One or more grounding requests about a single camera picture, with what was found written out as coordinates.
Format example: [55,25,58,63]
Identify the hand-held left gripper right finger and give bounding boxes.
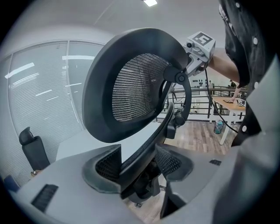
[153,56,280,224]

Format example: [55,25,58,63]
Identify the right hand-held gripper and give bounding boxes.
[182,31,217,77]

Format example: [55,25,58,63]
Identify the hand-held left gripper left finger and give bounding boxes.
[10,144,140,224]

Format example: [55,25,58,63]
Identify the black mesh office chair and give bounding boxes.
[82,27,194,208]

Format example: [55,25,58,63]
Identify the person's right forearm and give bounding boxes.
[207,53,243,83]

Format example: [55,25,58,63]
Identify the black metal railing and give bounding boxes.
[157,86,248,121]

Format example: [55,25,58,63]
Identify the white square table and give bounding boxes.
[56,122,162,162]

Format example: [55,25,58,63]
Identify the black high-back office chair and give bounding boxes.
[18,126,51,173]

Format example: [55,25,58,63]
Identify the wooden desk white legs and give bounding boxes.
[209,97,247,145]

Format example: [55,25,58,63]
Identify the blue plastic chair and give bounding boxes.
[4,175,21,193]

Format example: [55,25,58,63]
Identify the person's black shirt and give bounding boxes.
[218,0,280,147]

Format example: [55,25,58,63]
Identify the teal waste bin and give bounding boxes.
[213,119,224,134]

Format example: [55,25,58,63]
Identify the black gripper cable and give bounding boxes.
[204,67,239,133]

